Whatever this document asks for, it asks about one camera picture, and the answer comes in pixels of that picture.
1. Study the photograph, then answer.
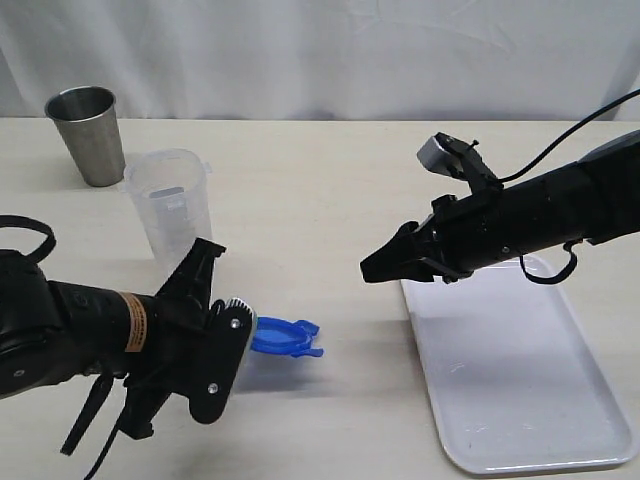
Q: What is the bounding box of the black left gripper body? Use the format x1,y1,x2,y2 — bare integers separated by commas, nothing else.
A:
119,238,226,440

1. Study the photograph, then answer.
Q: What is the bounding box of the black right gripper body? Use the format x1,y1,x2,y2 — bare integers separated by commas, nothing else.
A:
417,192,505,282

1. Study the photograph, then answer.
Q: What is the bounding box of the blue four-tab container lid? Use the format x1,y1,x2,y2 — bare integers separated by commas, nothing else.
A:
250,316,324,358

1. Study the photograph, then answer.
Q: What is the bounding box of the clear plastic container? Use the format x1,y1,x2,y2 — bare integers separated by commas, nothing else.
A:
124,148,213,278

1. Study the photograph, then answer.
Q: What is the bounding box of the stainless steel cup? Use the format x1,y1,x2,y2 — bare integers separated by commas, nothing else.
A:
44,86,125,187

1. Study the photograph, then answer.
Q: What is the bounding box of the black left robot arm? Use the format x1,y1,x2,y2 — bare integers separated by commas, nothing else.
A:
1,239,244,452

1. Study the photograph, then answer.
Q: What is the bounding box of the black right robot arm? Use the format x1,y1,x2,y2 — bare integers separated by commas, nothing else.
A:
360,131,639,283

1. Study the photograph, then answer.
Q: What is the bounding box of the white plastic tray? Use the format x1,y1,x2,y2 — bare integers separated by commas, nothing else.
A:
401,256,639,476

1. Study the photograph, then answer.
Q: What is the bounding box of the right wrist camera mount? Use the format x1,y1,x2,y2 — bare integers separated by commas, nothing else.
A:
416,132,503,194

